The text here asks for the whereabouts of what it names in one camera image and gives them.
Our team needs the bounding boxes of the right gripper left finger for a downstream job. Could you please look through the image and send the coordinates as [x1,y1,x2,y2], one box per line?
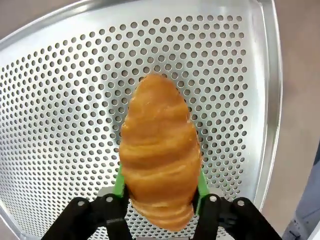
[44,164,134,240]

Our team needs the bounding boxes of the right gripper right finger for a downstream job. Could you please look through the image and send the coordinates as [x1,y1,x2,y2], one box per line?
[193,172,275,240]

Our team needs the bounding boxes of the golden brown croissant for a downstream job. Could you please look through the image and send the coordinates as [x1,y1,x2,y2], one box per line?
[119,72,202,239]

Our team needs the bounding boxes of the perforated metal baking tray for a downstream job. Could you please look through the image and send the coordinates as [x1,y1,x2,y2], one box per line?
[0,0,285,240]

